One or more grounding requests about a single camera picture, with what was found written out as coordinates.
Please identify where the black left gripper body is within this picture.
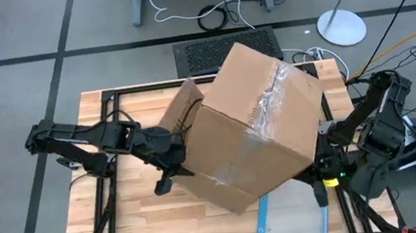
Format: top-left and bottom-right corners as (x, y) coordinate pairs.
(129, 122), (188, 175)

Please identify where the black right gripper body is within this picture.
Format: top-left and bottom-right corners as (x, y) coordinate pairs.
(311, 149), (349, 184)

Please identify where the mesh pouch with blue trim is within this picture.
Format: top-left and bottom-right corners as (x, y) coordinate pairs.
(248, 184), (334, 233)

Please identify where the brown cardboard box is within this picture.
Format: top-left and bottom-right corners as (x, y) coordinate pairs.
(149, 31), (339, 223)

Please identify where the small yellow tag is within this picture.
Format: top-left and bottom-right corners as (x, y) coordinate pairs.
(323, 177), (340, 189)

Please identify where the grey mounting plate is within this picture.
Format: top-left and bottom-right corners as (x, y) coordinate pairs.
(316, 120), (336, 136)

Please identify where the white printed box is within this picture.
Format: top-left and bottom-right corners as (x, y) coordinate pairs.
(400, 115), (416, 148)

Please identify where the black perforated computer tower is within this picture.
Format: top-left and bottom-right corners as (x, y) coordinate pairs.
(170, 24), (286, 80)

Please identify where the white round-base pole stand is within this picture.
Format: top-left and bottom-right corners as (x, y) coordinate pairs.
(313, 0), (369, 50)

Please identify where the black metal table frame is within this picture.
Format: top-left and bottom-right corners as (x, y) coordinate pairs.
(42, 52), (408, 233)

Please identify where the black cable coil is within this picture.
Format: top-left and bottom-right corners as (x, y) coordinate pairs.
(195, 2), (230, 33)

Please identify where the white floor cable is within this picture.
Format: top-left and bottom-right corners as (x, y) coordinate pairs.
(146, 0), (258, 44)

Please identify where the yellow floor cable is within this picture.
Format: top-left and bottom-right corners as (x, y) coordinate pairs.
(339, 18), (416, 83)

